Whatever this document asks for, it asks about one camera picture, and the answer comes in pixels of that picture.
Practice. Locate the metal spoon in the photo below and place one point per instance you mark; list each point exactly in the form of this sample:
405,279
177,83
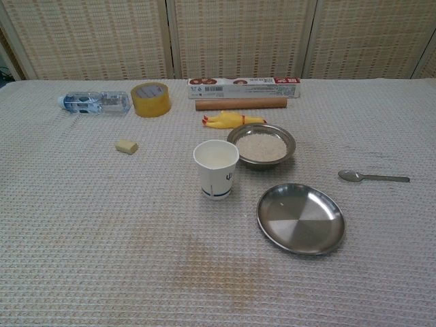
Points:
351,175

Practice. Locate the white paper cup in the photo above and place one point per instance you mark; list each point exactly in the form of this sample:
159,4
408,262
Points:
218,180

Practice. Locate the steel bowl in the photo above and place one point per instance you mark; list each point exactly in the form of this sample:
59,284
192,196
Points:
262,165

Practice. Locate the white rice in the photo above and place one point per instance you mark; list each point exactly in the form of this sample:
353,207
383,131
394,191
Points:
261,148

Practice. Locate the steel plate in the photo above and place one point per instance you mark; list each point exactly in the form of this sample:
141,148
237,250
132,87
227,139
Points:
301,221

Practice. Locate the yellow rubber chicken toy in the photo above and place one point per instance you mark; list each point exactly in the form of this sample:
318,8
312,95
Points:
225,121

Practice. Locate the wooden rolling pin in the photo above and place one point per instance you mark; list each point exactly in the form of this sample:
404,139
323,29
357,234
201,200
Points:
238,104

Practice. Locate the cling film box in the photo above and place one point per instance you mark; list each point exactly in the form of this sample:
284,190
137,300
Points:
245,91

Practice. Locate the yellow packing tape roll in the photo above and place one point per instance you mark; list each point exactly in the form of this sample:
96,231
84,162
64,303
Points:
150,105

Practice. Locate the small yellow block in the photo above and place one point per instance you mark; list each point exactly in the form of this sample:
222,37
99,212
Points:
126,147

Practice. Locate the bamboo folding screen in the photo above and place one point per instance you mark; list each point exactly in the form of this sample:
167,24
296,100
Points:
238,37

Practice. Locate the white woven tablecloth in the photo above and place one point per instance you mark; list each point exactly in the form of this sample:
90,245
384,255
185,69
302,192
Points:
102,221

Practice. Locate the clear plastic water bottle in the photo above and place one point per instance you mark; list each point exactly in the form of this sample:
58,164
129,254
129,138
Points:
98,102

